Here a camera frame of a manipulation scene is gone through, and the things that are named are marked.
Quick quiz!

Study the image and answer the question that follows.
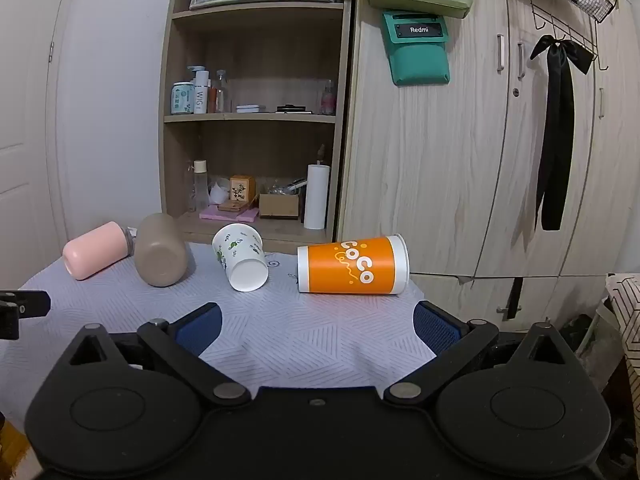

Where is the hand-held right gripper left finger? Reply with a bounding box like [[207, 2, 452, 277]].
[[66, 302, 252, 409]]

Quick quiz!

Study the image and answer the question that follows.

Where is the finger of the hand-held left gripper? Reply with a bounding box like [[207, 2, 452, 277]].
[[0, 289, 52, 341]]

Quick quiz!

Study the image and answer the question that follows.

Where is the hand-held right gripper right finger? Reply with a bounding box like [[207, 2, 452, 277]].
[[383, 300, 582, 407]]

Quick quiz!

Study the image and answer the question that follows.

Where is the orange paper cup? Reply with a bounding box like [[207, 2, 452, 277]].
[[297, 233, 411, 296]]

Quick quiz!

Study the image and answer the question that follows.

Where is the white leaf-print paper cup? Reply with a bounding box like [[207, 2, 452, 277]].
[[211, 223, 270, 293]]

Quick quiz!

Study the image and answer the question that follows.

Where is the taupe bottle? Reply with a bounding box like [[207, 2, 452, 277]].
[[134, 213, 189, 288]]

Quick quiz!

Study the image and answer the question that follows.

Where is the white patterned tablecloth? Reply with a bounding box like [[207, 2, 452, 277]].
[[0, 240, 443, 413]]

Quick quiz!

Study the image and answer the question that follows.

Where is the pink book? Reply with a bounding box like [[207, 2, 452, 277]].
[[199, 203, 260, 223]]

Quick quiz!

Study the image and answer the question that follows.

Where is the clear bottle with cream cap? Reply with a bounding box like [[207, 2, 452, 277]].
[[192, 159, 210, 214]]

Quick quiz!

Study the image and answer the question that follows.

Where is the brown cardboard box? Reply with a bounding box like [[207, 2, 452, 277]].
[[258, 192, 301, 220]]

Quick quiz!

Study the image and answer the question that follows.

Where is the wooden box with flower print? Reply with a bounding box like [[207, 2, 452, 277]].
[[229, 174, 257, 204]]

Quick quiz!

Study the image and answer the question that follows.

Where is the light wooden wardrobe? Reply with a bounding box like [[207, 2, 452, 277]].
[[332, 0, 640, 322]]

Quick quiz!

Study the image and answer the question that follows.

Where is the white paper towel roll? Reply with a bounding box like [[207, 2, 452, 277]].
[[302, 162, 331, 231]]

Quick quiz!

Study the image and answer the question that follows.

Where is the geometric patterned box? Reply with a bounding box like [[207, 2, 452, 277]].
[[604, 272, 640, 378]]

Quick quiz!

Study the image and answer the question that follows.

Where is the white door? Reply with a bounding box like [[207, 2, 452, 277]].
[[0, 0, 81, 288]]

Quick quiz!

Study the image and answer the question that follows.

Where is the green and white can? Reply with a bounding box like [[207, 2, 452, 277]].
[[170, 82, 195, 116]]

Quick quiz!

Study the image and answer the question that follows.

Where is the clear glass bottle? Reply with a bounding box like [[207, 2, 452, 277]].
[[214, 69, 233, 114]]

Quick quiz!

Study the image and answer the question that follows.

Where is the white pump bottle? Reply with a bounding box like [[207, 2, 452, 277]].
[[187, 65, 209, 115]]

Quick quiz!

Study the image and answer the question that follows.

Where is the black ribbon bow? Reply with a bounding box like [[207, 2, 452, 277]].
[[529, 34, 596, 232]]

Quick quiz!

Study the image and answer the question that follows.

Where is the pink glass bottle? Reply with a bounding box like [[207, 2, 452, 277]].
[[319, 79, 337, 115]]

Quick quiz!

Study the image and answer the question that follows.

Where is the teal pouch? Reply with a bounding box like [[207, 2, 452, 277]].
[[382, 9, 451, 87]]

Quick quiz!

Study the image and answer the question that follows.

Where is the wooden shelf unit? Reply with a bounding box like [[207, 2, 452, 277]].
[[158, 0, 355, 247]]

